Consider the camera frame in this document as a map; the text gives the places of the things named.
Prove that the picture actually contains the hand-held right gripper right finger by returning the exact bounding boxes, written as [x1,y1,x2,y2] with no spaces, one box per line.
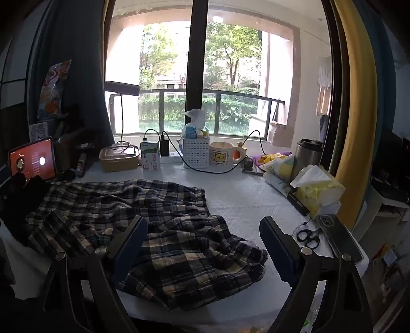
[259,216,375,333]

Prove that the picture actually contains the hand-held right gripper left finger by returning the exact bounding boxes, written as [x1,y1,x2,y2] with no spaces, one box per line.
[38,215,148,333]

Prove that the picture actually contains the plaid pants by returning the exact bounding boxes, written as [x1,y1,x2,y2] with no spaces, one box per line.
[25,179,269,312]

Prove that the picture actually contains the black scissors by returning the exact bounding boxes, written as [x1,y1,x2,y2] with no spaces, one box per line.
[296,224,321,248]

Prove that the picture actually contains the flat black box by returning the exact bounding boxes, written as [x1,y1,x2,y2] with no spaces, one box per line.
[286,189,310,216]

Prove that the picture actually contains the smartphone in dark case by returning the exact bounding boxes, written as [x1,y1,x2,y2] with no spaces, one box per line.
[317,213,364,263]

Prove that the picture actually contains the yellow tissue pack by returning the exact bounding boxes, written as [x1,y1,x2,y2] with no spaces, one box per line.
[290,165,346,220]

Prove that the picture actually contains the white yellow plastic bag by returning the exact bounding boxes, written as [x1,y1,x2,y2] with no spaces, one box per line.
[261,155,300,196]

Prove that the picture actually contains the beige lidded storage box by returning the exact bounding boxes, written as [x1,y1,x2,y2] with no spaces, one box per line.
[99,145,141,173]

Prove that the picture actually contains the purple yellow packet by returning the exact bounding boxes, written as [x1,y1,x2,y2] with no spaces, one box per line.
[248,153,292,168]

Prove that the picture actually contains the white green milk carton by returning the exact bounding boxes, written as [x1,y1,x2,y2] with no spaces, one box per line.
[140,141,161,172]

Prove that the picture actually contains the spray can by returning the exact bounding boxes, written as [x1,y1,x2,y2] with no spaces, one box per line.
[76,152,88,176]

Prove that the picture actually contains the steel thermos cup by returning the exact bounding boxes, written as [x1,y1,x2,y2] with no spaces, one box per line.
[293,139,324,180]

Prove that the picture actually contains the white power strip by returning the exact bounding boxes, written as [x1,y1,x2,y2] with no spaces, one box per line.
[160,152,185,164]

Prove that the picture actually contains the white mug with yellow bear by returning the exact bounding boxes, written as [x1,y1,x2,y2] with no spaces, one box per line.
[210,142,234,166]

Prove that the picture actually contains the cardboard box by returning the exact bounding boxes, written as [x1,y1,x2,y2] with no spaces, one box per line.
[267,122,293,148]

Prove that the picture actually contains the dark cloth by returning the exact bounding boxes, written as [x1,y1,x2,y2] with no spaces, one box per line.
[0,173,52,247]

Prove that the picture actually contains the tablet with red screen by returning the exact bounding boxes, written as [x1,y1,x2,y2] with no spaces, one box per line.
[8,137,58,181]

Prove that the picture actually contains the white printed card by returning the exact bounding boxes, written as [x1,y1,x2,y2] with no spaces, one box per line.
[29,123,48,142]

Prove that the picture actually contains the black desk lamp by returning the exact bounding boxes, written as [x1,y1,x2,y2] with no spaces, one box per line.
[104,81,140,152]

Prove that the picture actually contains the balcony railing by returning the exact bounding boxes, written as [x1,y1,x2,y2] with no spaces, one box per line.
[106,89,285,135]

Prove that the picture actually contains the hanging pale clothes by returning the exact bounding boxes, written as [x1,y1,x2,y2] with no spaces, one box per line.
[315,56,333,116]

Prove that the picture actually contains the yellow curtain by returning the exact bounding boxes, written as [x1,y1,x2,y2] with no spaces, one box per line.
[333,0,369,186]

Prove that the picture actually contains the colourful snack bag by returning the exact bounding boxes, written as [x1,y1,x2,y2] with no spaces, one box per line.
[37,60,71,120]

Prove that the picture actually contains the black charging cable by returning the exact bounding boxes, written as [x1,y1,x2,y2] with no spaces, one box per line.
[242,130,266,156]
[162,131,233,175]

